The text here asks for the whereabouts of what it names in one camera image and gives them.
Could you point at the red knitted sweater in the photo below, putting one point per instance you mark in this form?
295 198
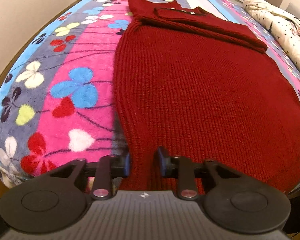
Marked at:
203 88

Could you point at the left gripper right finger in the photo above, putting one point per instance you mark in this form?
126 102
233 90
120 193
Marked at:
231 199

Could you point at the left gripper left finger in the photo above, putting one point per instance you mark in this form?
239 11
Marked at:
59 198

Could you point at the colourful floral bed blanket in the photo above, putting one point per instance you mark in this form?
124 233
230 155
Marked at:
57 102

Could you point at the cream star-patterned duvet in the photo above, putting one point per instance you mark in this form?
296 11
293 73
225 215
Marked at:
283 26

